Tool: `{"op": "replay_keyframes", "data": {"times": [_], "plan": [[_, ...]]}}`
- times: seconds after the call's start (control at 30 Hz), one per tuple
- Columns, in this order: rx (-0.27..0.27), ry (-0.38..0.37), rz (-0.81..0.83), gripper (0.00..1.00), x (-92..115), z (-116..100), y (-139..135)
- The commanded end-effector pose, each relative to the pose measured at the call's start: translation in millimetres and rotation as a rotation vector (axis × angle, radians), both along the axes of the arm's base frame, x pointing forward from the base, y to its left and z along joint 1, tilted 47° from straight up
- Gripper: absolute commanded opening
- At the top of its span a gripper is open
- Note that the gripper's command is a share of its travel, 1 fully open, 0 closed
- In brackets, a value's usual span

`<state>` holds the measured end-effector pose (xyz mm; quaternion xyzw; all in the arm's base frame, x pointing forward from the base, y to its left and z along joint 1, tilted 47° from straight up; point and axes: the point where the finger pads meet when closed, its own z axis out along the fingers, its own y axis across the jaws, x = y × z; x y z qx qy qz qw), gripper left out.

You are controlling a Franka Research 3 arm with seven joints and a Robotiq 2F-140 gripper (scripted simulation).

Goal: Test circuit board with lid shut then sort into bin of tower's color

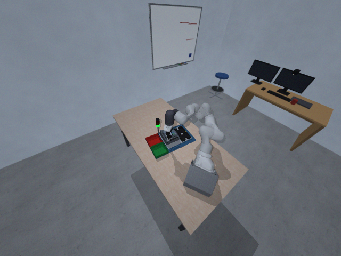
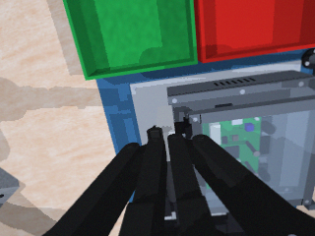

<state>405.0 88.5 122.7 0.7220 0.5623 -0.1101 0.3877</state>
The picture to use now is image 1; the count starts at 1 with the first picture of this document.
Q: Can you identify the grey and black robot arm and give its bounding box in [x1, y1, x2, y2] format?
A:
[164, 103, 224, 173]

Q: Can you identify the green open bin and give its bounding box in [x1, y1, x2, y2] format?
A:
[150, 142, 169, 159]

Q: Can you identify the red bin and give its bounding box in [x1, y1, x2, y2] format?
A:
[145, 133, 162, 147]

